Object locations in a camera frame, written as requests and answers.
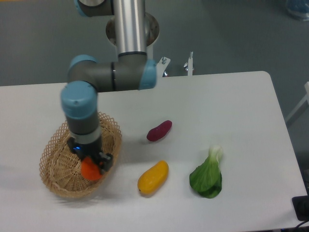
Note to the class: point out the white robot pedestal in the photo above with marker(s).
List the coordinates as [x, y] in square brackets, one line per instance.
[152, 31]

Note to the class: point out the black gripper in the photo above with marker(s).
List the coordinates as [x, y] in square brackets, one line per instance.
[92, 150]

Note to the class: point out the purple sweet potato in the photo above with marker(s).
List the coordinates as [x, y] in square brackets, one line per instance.
[159, 132]

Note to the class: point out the yellow mango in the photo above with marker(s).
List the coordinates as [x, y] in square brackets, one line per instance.
[151, 180]

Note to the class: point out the white bracket with bolt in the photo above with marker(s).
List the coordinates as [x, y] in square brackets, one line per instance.
[188, 66]

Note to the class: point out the woven wicker basket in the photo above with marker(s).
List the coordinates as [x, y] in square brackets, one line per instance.
[60, 170]

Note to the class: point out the white frame at right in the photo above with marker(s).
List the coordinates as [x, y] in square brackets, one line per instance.
[299, 109]

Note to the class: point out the blue object top right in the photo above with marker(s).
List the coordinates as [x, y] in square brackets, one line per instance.
[298, 9]

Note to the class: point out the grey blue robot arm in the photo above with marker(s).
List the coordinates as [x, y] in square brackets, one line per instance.
[86, 77]

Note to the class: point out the black device at edge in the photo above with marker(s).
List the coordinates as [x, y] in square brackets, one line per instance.
[301, 207]

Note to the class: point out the orange fruit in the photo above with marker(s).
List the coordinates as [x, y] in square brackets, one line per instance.
[89, 170]

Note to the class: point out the green bok choy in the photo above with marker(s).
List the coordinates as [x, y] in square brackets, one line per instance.
[206, 179]

